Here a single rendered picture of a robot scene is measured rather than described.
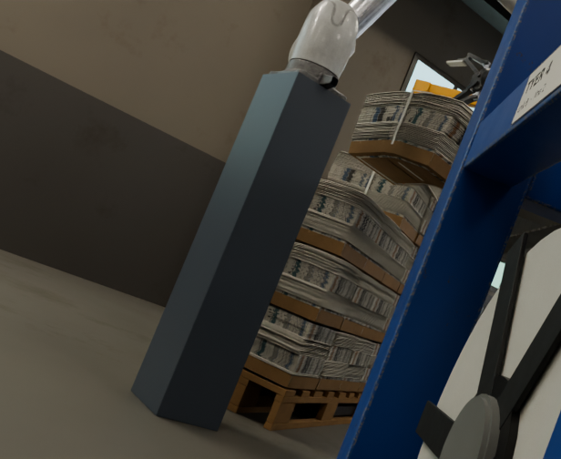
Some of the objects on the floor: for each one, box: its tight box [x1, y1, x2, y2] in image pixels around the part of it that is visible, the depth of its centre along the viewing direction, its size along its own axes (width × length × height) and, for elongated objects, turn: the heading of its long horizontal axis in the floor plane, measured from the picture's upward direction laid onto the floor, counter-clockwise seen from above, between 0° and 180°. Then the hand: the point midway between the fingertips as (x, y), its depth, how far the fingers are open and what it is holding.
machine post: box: [336, 0, 561, 459], centre depth 87 cm, size 9×9×155 cm
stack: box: [227, 179, 419, 431], centre depth 296 cm, size 39×117×83 cm, turn 56°
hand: (444, 81), depth 250 cm, fingers open, 14 cm apart
